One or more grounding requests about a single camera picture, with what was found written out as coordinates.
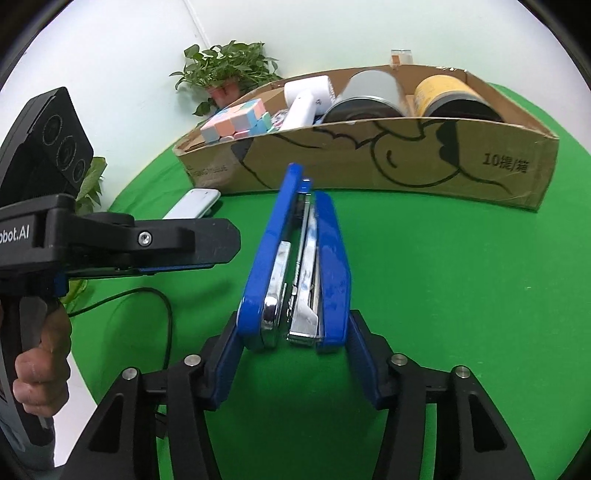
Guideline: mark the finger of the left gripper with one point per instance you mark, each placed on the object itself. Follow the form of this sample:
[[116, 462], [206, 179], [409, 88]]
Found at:
[[105, 273], [114, 240]]

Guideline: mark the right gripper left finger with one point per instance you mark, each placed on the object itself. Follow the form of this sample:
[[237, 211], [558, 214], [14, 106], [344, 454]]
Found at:
[[119, 440]]

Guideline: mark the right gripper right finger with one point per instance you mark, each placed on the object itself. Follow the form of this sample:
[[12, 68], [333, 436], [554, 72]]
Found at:
[[473, 441]]

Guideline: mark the blue stapler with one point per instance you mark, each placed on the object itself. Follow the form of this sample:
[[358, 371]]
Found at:
[[300, 274]]

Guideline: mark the white handheld fan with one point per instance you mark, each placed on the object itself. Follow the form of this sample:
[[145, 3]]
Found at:
[[306, 99]]

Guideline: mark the silver metal cylinder can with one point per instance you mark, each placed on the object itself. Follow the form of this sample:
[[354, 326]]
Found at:
[[370, 94]]

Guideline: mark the yellow spray can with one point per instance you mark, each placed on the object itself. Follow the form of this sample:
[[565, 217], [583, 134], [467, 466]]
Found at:
[[444, 96]]

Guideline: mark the person's left hand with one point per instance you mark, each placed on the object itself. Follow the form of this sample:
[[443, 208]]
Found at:
[[42, 372]]

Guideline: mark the white power bank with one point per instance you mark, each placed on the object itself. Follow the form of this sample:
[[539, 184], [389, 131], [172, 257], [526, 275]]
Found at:
[[194, 204]]

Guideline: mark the green table mat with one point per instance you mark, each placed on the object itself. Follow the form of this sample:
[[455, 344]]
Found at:
[[503, 291]]

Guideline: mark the pastel puzzle cube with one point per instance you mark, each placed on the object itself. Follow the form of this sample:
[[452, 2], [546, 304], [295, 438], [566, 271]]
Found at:
[[240, 121]]

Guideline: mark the green potted plant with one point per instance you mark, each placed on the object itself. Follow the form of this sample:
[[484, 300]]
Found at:
[[225, 72]]

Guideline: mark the colourful cartoon picture book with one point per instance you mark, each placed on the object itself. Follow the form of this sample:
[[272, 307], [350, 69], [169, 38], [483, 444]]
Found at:
[[277, 120]]

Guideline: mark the brown cardboard box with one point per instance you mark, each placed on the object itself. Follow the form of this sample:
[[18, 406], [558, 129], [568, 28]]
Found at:
[[510, 162]]

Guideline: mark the clear glass jar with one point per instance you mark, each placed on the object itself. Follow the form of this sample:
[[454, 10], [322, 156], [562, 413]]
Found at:
[[401, 57]]

